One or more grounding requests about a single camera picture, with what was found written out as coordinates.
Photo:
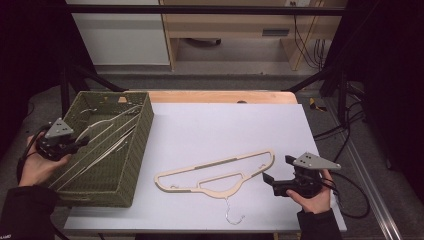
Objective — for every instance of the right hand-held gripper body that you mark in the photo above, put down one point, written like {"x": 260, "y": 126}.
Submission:
{"x": 313, "y": 161}

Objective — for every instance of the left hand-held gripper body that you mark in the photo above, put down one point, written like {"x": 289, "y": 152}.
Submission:
{"x": 58, "y": 129}

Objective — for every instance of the beige wooden clothes hanger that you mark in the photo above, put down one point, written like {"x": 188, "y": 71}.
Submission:
{"x": 216, "y": 163}
{"x": 113, "y": 147}
{"x": 100, "y": 124}

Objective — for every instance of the green woven basket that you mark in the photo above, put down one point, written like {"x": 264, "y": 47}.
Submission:
{"x": 113, "y": 180}

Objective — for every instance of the person's right hand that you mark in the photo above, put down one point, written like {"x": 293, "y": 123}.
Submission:
{"x": 316, "y": 203}

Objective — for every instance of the person's left hand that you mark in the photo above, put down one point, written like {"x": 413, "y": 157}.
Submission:
{"x": 36, "y": 168}

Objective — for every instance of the black metal stand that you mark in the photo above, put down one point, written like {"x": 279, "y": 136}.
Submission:
{"x": 65, "y": 90}
{"x": 341, "y": 96}

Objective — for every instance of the yellow and black tool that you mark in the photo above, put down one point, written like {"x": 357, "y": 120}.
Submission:
{"x": 313, "y": 104}

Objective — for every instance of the white table sheet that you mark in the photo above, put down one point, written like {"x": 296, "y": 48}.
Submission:
{"x": 216, "y": 130}

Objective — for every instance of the black curtain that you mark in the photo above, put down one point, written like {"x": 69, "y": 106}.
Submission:
{"x": 30, "y": 60}
{"x": 393, "y": 83}

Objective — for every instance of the white cabinet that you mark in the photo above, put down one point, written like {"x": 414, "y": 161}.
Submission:
{"x": 123, "y": 36}

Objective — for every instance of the light wooden desk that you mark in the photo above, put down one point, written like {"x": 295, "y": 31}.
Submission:
{"x": 230, "y": 25}

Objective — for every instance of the aluminium rail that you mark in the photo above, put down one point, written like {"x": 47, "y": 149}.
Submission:
{"x": 376, "y": 200}

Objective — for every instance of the black horizontal frame bar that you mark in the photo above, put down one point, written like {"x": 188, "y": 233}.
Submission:
{"x": 200, "y": 9}

